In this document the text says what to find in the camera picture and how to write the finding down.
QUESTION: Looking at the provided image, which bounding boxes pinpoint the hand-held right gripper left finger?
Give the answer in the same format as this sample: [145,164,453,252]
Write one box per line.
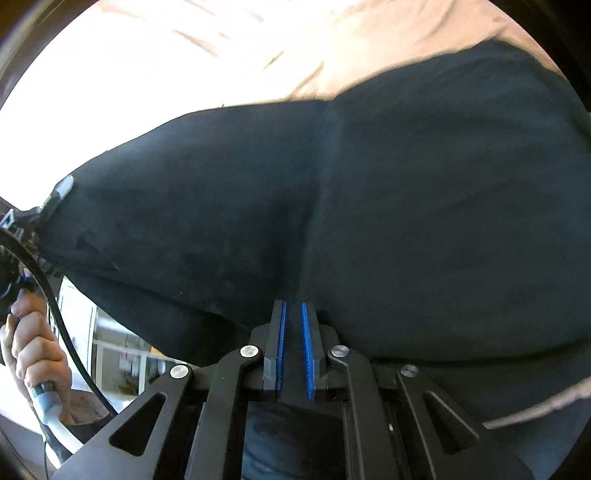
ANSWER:
[53,300,288,480]

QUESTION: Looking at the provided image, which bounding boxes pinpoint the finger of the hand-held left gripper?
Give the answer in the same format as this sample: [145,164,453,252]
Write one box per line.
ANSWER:
[41,175,75,219]

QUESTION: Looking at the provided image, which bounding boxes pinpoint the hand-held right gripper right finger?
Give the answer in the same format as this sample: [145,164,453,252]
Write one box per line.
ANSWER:
[301,302,532,480]

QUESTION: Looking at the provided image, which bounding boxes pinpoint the black pants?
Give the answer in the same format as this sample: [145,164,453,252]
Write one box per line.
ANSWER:
[34,39,591,480]

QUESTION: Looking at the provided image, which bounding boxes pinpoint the person's left hand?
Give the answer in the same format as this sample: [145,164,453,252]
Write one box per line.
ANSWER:
[0,293,73,423]

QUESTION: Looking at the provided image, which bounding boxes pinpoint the white shelf unit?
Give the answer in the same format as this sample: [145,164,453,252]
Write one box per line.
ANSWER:
[55,277,178,398]

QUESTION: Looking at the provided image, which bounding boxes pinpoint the orange blanket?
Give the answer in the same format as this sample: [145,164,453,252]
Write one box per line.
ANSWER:
[0,0,539,155]

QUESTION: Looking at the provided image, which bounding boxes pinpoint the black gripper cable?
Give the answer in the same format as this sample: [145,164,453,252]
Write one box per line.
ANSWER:
[0,228,117,417]

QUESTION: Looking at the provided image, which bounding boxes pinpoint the grey cord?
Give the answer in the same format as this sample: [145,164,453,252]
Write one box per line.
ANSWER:
[482,382,591,431]

